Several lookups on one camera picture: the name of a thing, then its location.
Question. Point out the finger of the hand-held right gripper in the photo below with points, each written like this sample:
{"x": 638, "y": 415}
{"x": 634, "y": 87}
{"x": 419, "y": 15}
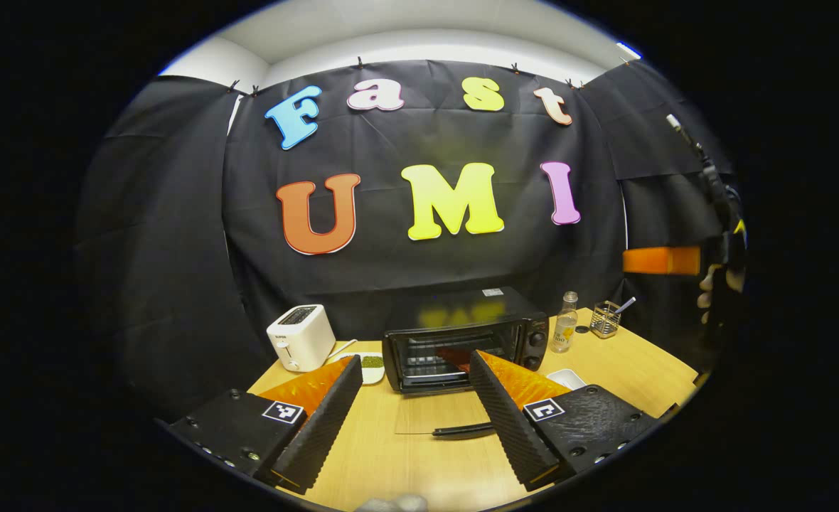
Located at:
{"x": 661, "y": 260}

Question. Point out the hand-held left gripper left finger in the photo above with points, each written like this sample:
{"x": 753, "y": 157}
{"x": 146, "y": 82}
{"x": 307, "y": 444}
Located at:
{"x": 320, "y": 427}

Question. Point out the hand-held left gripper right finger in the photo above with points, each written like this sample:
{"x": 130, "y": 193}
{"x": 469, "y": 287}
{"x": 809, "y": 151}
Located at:
{"x": 508, "y": 423}

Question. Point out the brown meat piece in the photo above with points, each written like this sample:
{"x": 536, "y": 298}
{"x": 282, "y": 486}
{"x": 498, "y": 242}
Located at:
{"x": 451, "y": 357}

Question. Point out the black electric oven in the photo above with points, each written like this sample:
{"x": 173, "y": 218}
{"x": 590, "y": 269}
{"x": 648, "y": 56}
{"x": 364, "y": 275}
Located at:
{"x": 462, "y": 313}

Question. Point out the white rectangular tray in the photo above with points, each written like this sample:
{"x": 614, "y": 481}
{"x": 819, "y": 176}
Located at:
{"x": 565, "y": 377}

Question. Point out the small white dish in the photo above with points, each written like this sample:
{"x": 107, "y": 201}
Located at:
{"x": 373, "y": 370}

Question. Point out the clear ribbed utensil holder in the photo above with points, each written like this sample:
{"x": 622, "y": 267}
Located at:
{"x": 604, "y": 321}

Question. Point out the white toaster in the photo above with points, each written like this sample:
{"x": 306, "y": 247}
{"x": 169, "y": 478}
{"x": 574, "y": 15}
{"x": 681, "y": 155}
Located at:
{"x": 298, "y": 341}

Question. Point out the clear glass bottle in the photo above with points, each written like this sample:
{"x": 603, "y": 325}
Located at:
{"x": 564, "y": 331}

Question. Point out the black backdrop cloth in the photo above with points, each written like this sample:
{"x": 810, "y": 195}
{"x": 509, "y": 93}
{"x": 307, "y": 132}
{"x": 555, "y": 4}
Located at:
{"x": 405, "y": 270}

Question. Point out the small ceiling light panel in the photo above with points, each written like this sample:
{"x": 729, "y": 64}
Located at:
{"x": 628, "y": 50}

